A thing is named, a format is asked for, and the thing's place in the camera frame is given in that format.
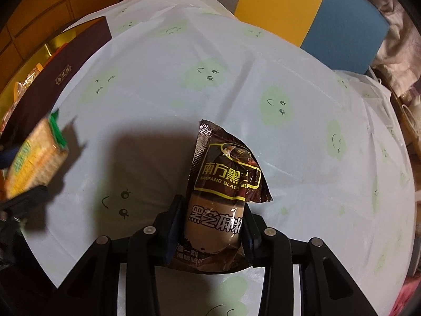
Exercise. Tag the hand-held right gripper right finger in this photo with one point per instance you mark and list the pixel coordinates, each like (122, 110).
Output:
(255, 247)

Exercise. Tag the pale blue printed tablecloth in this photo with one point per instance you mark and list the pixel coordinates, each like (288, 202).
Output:
(164, 89)

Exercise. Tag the patterned beige curtain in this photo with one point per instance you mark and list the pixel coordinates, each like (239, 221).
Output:
(398, 33)

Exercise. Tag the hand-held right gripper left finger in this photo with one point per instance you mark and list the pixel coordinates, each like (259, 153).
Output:
(173, 233)

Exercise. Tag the red patterned cloth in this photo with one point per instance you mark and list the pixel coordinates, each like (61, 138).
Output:
(411, 294)

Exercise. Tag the gold tin box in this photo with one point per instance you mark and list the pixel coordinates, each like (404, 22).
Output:
(72, 59)

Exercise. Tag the grey yellow blue chair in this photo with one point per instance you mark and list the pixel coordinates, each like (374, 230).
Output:
(279, 10)

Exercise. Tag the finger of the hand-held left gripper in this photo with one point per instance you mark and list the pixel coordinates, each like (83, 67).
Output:
(6, 158)
(26, 200)

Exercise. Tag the yellow cracker packet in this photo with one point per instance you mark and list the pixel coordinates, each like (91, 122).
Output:
(33, 161)

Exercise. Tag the orange wooden cabinet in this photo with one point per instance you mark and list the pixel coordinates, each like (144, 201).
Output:
(49, 0)

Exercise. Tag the yellow clear snack packet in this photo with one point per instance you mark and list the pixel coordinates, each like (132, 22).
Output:
(26, 84)

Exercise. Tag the brown sesame paste packet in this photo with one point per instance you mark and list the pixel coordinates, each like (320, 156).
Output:
(213, 210)

